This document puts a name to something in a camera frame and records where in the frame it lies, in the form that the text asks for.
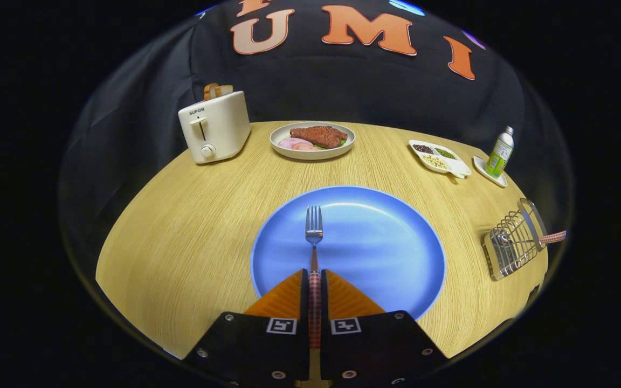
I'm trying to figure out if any checkered handle fork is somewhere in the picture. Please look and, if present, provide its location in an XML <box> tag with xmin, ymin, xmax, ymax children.
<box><xmin>305</xmin><ymin>205</ymin><xmax>324</xmax><ymax>348</ymax></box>

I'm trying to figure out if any black backdrop cloth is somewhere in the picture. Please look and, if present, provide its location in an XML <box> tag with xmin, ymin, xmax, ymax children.
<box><xmin>57</xmin><ymin>0</ymin><xmax>575</xmax><ymax>302</ymax></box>

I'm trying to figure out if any grey oval food plate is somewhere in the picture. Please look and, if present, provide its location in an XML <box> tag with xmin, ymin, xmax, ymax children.
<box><xmin>270</xmin><ymin>122</ymin><xmax>356</xmax><ymax>161</ymax></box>

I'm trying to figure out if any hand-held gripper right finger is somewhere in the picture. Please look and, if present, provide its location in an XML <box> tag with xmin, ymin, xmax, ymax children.
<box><xmin>320</xmin><ymin>268</ymin><xmax>449</xmax><ymax>388</ymax></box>

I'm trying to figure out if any blue round plate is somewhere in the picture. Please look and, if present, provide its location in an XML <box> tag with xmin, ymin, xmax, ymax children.
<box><xmin>250</xmin><ymin>186</ymin><xmax>446</xmax><ymax>320</ymax></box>

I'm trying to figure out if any green label drink bottle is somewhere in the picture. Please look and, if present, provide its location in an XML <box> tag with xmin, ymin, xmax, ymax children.
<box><xmin>485</xmin><ymin>126</ymin><xmax>515</xmax><ymax>179</ymax></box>

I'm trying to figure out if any brown steak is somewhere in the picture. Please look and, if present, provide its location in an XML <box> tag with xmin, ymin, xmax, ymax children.
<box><xmin>289</xmin><ymin>126</ymin><xmax>348</xmax><ymax>149</ymax></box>

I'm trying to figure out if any cream white toaster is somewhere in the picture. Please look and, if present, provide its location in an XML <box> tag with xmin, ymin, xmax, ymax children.
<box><xmin>178</xmin><ymin>91</ymin><xmax>251</xmax><ymax>164</ymax></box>

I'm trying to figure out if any checkered handle spoon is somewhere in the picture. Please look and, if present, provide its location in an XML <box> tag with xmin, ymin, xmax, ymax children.
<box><xmin>491</xmin><ymin>230</ymin><xmax>567</xmax><ymax>247</ymax></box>

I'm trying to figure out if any white square coaster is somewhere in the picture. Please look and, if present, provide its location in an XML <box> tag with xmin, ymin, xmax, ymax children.
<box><xmin>472</xmin><ymin>155</ymin><xmax>508</xmax><ymax>188</ymax></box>

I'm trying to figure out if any metal wire basket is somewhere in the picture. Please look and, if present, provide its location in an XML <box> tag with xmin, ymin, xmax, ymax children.
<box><xmin>483</xmin><ymin>198</ymin><xmax>549</xmax><ymax>281</ymax></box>

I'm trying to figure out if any white divided dish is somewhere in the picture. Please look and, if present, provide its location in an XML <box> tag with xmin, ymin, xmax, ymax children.
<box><xmin>409</xmin><ymin>140</ymin><xmax>472</xmax><ymax>179</ymax></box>

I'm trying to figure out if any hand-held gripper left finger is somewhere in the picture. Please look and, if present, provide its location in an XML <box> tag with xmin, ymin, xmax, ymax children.
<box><xmin>184</xmin><ymin>268</ymin><xmax>311</xmax><ymax>388</ymax></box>

